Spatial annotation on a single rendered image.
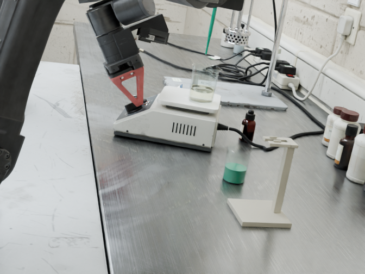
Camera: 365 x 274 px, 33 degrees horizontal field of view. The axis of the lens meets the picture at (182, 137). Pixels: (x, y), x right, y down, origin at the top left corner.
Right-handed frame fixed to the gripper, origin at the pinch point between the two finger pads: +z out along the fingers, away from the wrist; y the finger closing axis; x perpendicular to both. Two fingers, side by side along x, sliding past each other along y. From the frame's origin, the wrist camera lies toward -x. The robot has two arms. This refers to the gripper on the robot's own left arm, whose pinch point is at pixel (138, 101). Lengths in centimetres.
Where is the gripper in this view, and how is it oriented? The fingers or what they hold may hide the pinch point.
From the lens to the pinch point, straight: 123.6
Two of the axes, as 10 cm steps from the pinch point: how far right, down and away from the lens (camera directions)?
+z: 3.6, 9.0, 2.6
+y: -2.1, -1.9, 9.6
